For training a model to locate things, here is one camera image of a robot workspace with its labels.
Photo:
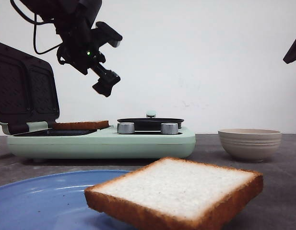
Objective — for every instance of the left silver control knob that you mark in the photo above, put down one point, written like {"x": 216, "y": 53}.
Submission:
{"x": 126, "y": 128}

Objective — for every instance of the white bread slice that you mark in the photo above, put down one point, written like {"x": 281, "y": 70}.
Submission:
{"x": 87, "y": 125}
{"x": 176, "y": 194}

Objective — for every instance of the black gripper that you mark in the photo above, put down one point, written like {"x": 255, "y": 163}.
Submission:
{"x": 80, "y": 48}

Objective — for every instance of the beige ribbed ceramic bowl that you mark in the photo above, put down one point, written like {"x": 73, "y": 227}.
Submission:
{"x": 250, "y": 144}

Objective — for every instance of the right silver control knob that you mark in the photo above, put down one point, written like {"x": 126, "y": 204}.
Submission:
{"x": 169, "y": 128}

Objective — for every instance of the breakfast maker hinged lid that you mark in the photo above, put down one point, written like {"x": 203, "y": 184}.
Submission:
{"x": 27, "y": 91}

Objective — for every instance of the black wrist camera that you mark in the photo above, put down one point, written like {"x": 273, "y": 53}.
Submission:
{"x": 103, "y": 34}

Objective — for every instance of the black round frying pan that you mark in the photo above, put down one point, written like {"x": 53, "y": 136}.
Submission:
{"x": 150, "y": 124}

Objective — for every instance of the mint green breakfast maker base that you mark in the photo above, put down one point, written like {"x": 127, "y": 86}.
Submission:
{"x": 43, "y": 142}

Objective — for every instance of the silver control knob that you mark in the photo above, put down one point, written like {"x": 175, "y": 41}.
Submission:
{"x": 126, "y": 128}
{"x": 169, "y": 128}

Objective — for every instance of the blue ceramic plate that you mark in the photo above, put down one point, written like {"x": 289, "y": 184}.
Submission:
{"x": 55, "y": 202}

